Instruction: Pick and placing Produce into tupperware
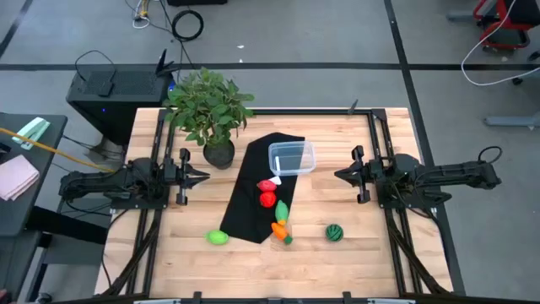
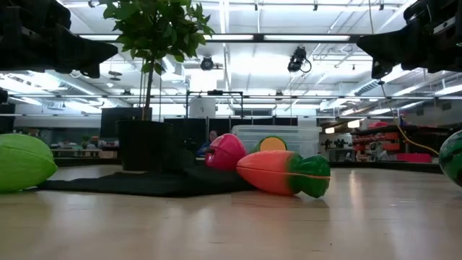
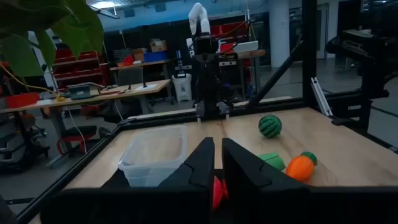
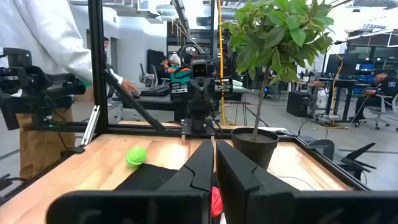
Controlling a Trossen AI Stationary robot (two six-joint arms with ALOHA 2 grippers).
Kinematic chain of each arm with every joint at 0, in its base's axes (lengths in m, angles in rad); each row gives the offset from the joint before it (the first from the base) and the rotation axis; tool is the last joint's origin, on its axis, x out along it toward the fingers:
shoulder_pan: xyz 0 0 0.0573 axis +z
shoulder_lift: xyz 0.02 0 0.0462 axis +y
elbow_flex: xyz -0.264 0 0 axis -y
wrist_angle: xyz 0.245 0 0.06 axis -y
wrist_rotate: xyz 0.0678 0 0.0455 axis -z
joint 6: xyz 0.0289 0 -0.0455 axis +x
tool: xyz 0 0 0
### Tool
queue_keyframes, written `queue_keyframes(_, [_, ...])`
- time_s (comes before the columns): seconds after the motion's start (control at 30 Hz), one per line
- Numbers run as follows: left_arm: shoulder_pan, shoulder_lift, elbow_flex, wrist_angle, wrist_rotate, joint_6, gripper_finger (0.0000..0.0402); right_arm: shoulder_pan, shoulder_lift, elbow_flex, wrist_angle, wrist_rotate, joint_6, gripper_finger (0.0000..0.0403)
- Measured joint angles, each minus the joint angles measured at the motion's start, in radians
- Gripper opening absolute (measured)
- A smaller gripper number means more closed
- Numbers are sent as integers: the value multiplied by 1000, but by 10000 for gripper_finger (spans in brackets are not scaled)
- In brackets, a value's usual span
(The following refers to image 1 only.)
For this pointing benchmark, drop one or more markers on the grey table foot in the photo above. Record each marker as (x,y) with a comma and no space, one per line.
(510,121)
(460,16)

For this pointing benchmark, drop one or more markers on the red toy tomato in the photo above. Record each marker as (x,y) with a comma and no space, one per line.
(268,199)

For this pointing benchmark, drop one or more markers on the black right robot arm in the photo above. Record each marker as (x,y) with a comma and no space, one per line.
(455,175)

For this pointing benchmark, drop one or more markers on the green leafy plant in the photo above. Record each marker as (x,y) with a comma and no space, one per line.
(208,105)

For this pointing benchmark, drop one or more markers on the black computer tower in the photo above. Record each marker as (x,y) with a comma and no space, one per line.
(126,105)

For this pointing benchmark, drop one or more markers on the black plant pot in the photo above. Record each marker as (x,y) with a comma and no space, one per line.
(219,157)

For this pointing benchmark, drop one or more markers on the pink folded cloth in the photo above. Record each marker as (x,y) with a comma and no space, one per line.
(17,177)

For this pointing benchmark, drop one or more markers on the green toy lime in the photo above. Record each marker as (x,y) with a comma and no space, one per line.
(217,237)

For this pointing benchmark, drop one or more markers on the red and black cart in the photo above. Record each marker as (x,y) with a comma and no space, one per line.
(506,36)

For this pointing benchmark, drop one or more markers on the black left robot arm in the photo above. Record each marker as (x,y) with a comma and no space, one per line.
(105,181)

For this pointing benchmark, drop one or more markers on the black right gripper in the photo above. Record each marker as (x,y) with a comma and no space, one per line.
(367,175)

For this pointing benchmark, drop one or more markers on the small black adapter box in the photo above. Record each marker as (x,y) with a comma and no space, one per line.
(105,88)

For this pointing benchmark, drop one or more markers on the black metal table frame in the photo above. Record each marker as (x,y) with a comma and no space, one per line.
(295,112)

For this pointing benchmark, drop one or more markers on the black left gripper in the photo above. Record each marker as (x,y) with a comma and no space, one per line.
(183,160)

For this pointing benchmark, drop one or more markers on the black side table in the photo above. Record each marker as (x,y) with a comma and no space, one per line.
(46,169)

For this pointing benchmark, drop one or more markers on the red and white toy produce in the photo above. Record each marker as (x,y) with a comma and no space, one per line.
(266,185)

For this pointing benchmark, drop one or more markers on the orange toy carrot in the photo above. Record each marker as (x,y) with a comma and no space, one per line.
(279,231)

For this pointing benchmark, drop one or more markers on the green striped toy watermelon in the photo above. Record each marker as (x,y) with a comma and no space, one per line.
(334,233)

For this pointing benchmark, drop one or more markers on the green yellow toy corn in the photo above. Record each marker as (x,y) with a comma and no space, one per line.
(282,212)

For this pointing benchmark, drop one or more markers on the black cloth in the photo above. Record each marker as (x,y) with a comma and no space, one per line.
(246,202)

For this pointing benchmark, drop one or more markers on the clear plastic tupperware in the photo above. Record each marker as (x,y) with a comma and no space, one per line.
(293,158)

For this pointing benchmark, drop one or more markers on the mint green stapler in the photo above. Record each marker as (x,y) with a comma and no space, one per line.
(31,131)

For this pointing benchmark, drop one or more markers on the black wifi antenna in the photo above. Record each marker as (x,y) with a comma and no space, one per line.
(162,63)

